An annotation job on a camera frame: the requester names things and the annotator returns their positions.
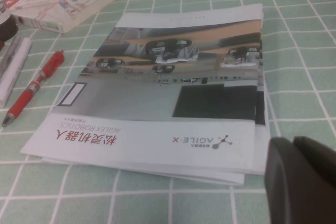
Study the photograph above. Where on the grey pen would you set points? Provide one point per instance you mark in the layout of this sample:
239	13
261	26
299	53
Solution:
9	53

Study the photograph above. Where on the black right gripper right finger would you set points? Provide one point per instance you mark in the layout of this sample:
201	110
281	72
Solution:
320	182

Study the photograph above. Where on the white pen colourful print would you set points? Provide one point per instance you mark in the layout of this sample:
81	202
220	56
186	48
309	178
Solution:
13	72

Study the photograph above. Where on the black mesh pen holder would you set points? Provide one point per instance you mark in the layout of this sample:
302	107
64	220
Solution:
6	31

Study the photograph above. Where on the white AgileX robotics brochure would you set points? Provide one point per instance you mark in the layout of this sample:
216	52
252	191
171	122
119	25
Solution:
210	178
131	103

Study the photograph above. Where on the red gel pen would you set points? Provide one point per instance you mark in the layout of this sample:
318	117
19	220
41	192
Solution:
34	85

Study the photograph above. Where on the green checkered tablecloth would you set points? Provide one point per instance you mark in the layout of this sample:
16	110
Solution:
302	51

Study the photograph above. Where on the map-covered gift box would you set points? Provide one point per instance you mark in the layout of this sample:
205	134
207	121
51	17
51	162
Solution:
78	6

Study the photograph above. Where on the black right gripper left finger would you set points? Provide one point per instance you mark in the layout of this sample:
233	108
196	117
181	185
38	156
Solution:
283	182

